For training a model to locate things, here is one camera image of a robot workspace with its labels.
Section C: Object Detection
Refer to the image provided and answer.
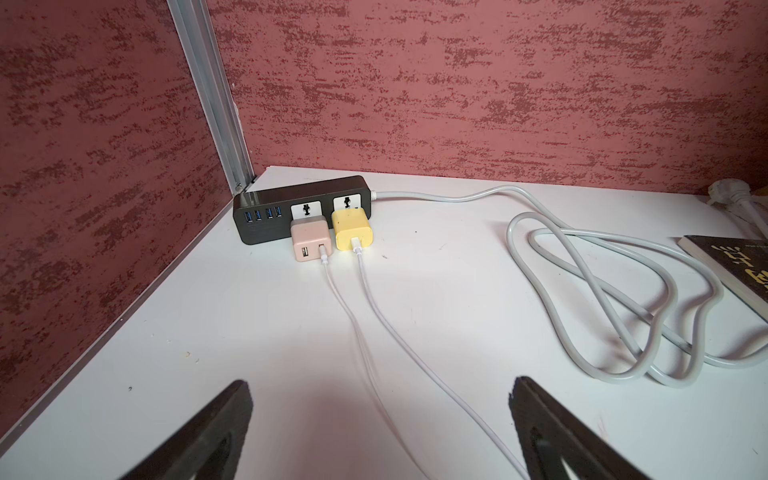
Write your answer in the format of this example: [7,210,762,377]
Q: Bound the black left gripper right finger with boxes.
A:
[508,376,647,479]

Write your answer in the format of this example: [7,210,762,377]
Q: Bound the pink charger adapter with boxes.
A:
[290,216,333,262]

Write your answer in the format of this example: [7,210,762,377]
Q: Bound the thick grey power cord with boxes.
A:
[371,184,768,388]

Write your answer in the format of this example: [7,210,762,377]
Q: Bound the black power strip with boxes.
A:
[233,175,372,245]

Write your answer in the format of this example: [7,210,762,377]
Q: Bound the black book gold letters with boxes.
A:
[678,235,767,321]

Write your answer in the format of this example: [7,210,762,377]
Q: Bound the yellow charger adapter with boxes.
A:
[331,208,374,251]

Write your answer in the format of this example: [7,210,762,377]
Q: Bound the left aluminium corner post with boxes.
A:
[167,0,256,196]

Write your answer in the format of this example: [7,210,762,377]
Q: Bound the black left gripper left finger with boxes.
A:
[123,380,253,479]

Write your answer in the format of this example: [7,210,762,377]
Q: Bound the white cable from yellow charger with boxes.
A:
[352,237,532,480]

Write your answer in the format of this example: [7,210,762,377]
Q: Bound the white wall plug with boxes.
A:
[708,178,767,237]

